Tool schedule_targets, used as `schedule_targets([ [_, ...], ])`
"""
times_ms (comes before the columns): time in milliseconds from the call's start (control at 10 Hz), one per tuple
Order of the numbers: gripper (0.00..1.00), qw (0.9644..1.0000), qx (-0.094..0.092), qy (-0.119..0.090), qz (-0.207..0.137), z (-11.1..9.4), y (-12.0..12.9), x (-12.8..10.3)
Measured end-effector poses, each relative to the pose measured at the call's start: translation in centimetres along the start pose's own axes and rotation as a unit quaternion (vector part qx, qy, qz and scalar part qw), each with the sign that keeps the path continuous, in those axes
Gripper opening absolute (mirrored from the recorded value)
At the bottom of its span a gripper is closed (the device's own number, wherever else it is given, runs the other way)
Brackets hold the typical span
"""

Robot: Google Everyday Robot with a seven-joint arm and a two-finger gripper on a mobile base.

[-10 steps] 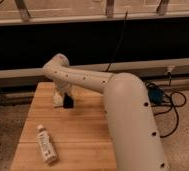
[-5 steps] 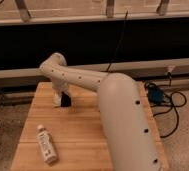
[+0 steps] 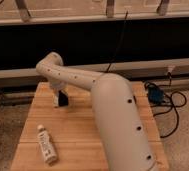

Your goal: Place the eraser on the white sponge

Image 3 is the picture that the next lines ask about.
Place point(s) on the blue device on floor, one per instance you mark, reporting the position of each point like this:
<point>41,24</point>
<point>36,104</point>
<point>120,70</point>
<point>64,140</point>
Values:
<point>155,95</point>

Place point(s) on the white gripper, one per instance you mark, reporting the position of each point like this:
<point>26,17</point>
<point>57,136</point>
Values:
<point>57,85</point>

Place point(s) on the black eraser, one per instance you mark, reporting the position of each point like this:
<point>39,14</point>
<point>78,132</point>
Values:
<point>62,99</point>

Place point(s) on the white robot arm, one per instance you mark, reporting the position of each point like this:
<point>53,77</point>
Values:
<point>117,118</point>

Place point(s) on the white sponge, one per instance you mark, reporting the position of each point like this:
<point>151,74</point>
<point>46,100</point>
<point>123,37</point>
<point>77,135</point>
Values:
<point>56,99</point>

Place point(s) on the white plastic bottle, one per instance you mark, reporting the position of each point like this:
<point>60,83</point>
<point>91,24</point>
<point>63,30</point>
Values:
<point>46,145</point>

